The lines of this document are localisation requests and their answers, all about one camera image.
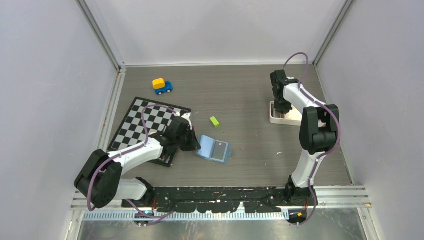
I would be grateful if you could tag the black credit card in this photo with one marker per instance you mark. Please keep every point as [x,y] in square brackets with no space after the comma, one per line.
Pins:
[219,151]

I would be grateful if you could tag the white plastic box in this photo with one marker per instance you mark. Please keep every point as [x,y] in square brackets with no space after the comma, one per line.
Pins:
[292,118]

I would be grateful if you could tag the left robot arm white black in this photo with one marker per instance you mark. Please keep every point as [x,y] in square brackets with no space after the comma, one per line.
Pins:
[101,182]

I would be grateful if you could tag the stack of credit cards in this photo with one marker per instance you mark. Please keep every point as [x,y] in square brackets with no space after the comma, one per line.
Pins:
[281,115]

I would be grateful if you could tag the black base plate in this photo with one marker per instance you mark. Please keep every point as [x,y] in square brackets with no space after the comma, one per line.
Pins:
[219,200]

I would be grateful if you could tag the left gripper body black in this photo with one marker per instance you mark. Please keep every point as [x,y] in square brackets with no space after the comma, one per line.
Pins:
[181,140]

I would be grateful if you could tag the blue yellow toy car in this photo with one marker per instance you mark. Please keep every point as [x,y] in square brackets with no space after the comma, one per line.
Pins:
[161,86]

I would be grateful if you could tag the green block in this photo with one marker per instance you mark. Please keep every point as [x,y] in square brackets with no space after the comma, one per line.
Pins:
[214,121]

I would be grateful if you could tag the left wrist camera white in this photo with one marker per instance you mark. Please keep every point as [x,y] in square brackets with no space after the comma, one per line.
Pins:
[185,116]

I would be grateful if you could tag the blue card holder wallet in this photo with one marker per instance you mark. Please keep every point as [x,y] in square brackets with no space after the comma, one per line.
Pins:
[207,144]

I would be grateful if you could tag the black white chessboard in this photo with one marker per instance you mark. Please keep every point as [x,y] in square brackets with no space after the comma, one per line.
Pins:
[143,113]

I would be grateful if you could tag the aluminium frame rail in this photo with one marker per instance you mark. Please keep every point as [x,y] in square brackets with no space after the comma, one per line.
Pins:
[327,197]

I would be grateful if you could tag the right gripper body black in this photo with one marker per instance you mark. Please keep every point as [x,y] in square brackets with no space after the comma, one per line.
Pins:
[282,104]

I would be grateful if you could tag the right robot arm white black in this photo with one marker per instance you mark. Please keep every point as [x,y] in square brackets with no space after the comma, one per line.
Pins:
[319,132]

